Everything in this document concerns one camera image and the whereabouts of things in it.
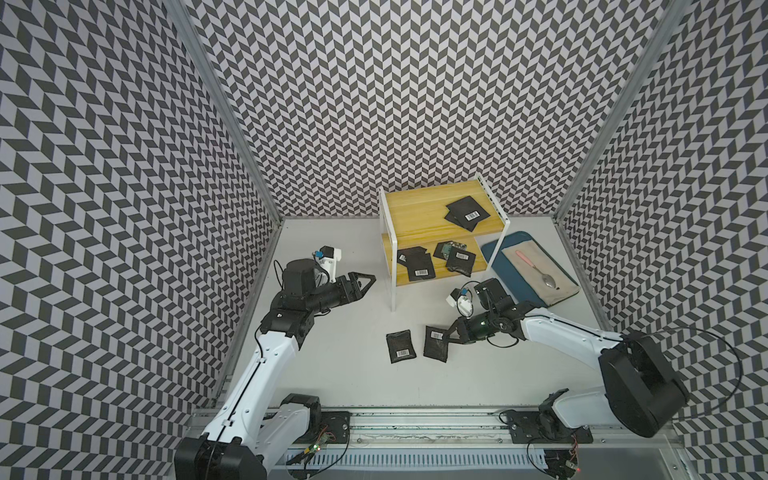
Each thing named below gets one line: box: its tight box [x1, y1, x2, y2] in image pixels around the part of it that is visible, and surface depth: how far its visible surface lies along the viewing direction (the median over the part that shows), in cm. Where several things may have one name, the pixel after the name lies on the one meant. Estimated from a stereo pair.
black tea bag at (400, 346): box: [386, 329, 417, 364], surface depth 88 cm
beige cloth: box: [501, 240, 581, 307], surface depth 104 cm
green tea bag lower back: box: [433, 240, 467, 260], surface depth 90 cm
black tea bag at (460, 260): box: [446, 246, 476, 277], surface depth 87 cm
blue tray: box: [481, 231, 580, 308], surface depth 103 cm
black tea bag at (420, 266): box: [407, 252, 436, 281], surface depth 87 cm
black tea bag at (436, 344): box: [423, 325, 449, 363], surface depth 84 cm
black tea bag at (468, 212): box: [446, 195, 491, 231], surface depth 75 cm
